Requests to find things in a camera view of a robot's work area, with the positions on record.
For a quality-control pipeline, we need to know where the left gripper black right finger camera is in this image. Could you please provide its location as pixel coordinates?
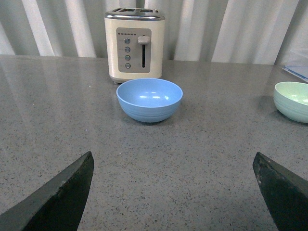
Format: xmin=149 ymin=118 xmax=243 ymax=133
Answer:
xmin=253 ymin=152 xmax=308 ymax=231

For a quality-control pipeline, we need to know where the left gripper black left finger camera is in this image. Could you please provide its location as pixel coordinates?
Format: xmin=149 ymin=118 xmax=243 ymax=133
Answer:
xmin=0 ymin=152 xmax=94 ymax=231

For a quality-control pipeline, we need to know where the green bowl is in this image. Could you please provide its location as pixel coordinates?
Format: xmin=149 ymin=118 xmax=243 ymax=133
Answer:
xmin=273 ymin=82 xmax=308 ymax=123

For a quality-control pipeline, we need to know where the blue bowl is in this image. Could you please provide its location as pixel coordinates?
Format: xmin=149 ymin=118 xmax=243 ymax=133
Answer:
xmin=116 ymin=78 xmax=183 ymax=123

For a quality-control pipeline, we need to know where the cream two-slot toaster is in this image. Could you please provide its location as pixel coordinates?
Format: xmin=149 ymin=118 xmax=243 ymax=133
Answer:
xmin=104 ymin=8 xmax=165 ymax=83

